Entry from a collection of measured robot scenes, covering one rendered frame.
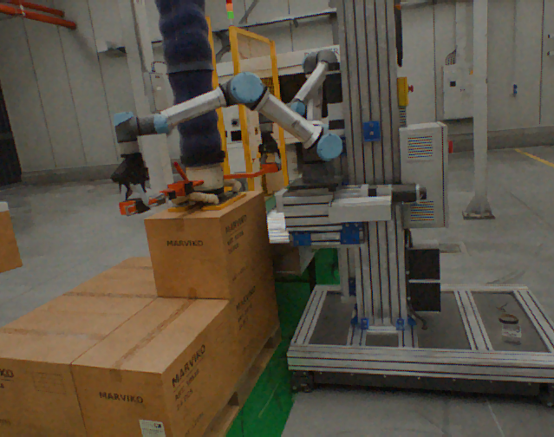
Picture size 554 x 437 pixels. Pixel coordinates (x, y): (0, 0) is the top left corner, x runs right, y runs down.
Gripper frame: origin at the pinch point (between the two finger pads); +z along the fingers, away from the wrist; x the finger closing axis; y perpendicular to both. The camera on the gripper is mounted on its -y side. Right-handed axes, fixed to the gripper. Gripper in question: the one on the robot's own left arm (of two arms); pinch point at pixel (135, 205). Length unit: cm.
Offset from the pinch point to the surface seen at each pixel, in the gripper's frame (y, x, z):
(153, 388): -29, -16, 60
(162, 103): 173, 91, -46
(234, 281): 37, -20, 47
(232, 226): 43, -20, 21
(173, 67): 49, 3, -55
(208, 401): -2, -20, 83
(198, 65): 53, -8, -55
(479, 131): 380, -159, 11
